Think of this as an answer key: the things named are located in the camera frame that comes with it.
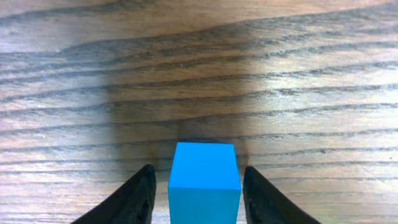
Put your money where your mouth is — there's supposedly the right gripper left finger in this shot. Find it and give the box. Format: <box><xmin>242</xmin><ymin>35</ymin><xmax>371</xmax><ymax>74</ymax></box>
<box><xmin>70</xmin><ymin>164</ymin><xmax>157</xmax><ymax>224</ymax></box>

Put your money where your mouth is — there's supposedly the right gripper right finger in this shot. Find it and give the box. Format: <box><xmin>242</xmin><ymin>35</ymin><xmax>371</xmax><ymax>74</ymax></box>
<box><xmin>242</xmin><ymin>166</ymin><xmax>321</xmax><ymax>224</ymax></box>

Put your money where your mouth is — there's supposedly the blue cube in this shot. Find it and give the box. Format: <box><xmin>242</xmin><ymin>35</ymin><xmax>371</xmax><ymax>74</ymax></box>
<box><xmin>167</xmin><ymin>142</ymin><xmax>242</xmax><ymax>224</ymax></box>

